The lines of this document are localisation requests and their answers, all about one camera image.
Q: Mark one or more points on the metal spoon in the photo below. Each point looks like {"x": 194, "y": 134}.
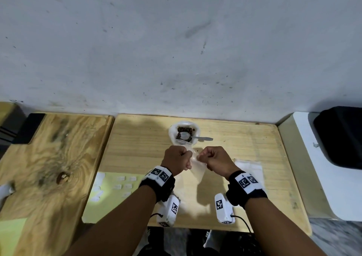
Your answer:
{"x": 184, "y": 136}

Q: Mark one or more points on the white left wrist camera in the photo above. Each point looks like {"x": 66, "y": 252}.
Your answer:
{"x": 169, "y": 210}

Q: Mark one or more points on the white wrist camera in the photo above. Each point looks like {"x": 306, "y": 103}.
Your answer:
{"x": 169, "y": 210}
{"x": 223, "y": 209}

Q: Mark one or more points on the black wristband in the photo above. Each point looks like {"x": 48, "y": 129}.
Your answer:
{"x": 246, "y": 189}
{"x": 158, "y": 183}

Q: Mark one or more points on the dark grey furniture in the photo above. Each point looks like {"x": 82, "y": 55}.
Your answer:
{"x": 8, "y": 131}

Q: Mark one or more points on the person's left hand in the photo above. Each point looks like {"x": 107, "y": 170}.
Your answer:
{"x": 175, "y": 159}

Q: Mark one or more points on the black left wristband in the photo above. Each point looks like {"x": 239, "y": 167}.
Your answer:
{"x": 158, "y": 183}

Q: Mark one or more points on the black bag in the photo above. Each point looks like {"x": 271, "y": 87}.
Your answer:
{"x": 342, "y": 137}

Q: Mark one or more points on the yellow label backing sheet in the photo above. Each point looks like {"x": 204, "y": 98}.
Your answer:
{"x": 110, "y": 204}

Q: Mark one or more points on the white cabinet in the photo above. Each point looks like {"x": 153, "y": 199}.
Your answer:
{"x": 308, "y": 168}

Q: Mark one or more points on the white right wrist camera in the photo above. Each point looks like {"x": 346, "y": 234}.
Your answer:
{"x": 223, "y": 209}

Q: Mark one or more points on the person's legs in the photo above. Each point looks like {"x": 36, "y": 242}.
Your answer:
{"x": 195, "y": 244}

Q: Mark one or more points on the black flat phone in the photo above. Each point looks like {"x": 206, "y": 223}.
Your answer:
{"x": 28, "y": 128}

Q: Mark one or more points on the stack of clear plastic bags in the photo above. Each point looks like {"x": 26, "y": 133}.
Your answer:
{"x": 251, "y": 168}

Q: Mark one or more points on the person's right hand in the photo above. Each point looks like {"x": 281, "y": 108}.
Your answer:
{"x": 219, "y": 161}

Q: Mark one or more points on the person's left forearm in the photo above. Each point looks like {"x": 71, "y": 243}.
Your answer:
{"x": 113, "y": 224}

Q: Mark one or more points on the person's right forearm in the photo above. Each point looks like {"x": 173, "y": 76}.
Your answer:
{"x": 280, "y": 230}

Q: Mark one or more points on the yellow paper sheet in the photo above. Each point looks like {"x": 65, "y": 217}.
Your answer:
{"x": 11, "y": 236}

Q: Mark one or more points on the black right wristband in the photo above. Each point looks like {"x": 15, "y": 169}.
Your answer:
{"x": 246, "y": 189}

